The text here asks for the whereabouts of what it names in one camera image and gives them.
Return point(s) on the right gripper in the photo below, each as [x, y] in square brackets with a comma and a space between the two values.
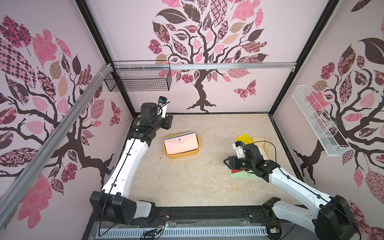
[234, 162]

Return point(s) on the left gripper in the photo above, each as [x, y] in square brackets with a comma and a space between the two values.
[167, 121]

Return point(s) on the red envelope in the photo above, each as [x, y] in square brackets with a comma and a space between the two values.
[236, 171]

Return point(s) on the light green envelope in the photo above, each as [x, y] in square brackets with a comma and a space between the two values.
[245, 175]

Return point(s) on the yellow plastic storage box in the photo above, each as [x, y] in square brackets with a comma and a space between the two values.
[184, 154]

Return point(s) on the pink envelope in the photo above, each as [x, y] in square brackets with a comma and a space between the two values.
[181, 143]

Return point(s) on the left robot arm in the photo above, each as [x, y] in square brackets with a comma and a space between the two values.
[129, 168]

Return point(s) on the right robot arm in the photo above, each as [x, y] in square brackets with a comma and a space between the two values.
[300, 192]

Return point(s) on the yellow envelope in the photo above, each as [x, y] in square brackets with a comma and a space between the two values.
[245, 138]

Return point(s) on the beige envelope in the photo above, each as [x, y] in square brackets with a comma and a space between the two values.
[261, 144]

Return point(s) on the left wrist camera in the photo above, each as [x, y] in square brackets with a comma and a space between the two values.
[162, 106]

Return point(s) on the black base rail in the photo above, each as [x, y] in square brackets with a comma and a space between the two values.
[161, 216]

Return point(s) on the black wire basket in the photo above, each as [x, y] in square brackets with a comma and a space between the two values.
[140, 76]

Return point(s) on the aluminium rail back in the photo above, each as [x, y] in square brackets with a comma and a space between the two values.
[174, 67]

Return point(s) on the aluminium rail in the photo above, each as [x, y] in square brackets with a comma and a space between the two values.
[174, 67]
[30, 173]

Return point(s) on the white wire shelf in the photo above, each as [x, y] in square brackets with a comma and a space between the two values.
[325, 128]

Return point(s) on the white cable duct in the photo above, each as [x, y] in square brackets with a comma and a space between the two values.
[182, 233]

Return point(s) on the aluminium rail left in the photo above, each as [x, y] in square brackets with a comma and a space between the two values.
[30, 173]

